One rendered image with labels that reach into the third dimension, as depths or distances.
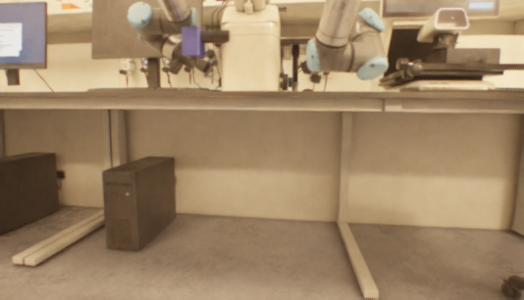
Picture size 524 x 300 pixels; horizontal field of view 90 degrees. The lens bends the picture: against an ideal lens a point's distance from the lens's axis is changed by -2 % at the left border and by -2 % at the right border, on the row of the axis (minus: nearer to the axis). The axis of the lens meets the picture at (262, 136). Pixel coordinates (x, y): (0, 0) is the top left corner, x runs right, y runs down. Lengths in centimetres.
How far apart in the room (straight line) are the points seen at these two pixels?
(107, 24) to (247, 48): 79
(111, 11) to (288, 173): 127
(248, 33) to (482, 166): 158
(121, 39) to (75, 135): 101
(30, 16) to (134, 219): 119
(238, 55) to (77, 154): 161
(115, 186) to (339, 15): 120
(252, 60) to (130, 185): 85
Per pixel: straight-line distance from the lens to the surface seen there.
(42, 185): 219
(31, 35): 189
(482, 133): 199
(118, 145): 192
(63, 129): 232
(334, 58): 80
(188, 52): 94
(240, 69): 91
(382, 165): 178
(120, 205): 147
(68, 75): 228
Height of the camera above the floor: 70
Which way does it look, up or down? 6 degrees down
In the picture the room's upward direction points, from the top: 1 degrees clockwise
